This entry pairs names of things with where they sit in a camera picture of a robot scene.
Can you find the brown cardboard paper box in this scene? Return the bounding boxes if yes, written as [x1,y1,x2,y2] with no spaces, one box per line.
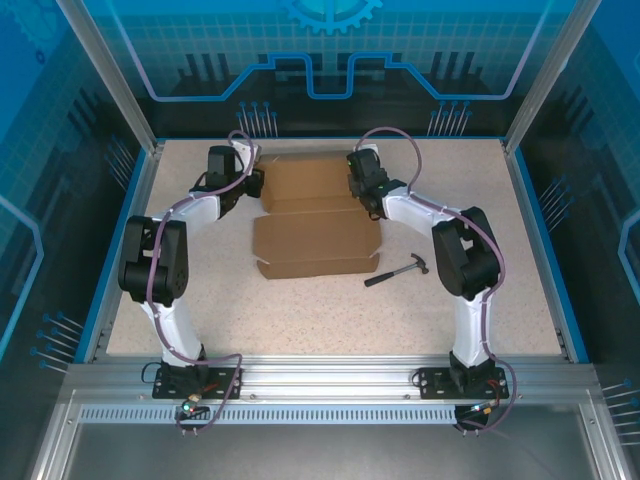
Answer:
[252,153,381,279]

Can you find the black handled claw hammer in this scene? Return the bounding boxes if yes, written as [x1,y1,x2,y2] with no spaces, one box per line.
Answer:
[363,252,430,288]

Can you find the aluminium cross beam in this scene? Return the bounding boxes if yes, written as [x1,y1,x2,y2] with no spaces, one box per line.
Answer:
[64,355,601,407]

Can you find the left aluminium side rail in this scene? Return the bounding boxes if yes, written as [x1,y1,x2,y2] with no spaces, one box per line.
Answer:
[82,142,166,364]

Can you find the aluminium side rail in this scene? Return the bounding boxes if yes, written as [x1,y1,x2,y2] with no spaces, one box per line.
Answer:
[501,139,574,364]
[82,142,166,364]

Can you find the left aluminium frame post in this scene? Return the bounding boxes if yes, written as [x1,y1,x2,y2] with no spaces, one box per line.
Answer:
[55,0,166,154]

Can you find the aluminium frame post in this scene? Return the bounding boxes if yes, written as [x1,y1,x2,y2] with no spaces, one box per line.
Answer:
[55,0,166,154]
[502,0,604,154]

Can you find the right aluminium side rail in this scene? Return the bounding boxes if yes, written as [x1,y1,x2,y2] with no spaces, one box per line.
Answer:
[501,139,574,364]

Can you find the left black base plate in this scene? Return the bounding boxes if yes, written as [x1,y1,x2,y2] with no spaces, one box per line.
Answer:
[152,367,244,400]

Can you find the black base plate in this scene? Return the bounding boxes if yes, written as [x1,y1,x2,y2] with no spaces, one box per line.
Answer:
[417,367,509,400]
[152,367,244,400]

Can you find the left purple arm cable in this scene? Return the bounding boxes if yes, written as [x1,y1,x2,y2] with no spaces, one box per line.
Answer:
[148,129,261,436]

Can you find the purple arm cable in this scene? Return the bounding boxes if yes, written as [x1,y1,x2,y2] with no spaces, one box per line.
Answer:
[353,127,519,434]
[148,129,261,436]

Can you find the right aluminium frame post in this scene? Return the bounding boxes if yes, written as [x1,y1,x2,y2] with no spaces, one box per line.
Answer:
[502,0,604,154]

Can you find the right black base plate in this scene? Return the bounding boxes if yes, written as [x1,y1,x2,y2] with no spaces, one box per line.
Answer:
[417,367,509,400]

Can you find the slotted grey cable duct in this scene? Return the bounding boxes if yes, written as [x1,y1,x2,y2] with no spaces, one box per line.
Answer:
[78,405,459,426]

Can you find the left cable connector with light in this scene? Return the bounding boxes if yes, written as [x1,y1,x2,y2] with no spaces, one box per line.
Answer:
[180,394,209,420]

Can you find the cable connector with light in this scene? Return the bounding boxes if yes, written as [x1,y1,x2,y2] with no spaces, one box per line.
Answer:
[457,398,504,420]
[180,394,209,420]

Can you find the right cable connector with light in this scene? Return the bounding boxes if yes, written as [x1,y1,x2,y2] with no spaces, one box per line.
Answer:
[457,398,504,420]

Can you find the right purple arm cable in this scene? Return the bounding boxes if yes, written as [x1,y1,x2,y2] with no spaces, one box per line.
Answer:
[353,127,519,434]

